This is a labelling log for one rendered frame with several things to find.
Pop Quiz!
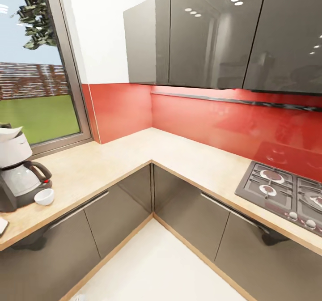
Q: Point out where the coffee cup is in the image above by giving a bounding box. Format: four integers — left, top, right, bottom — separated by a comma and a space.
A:
34, 189, 54, 206

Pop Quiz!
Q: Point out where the paper coffee filter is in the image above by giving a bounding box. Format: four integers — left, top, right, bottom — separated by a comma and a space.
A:
0, 127, 22, 142

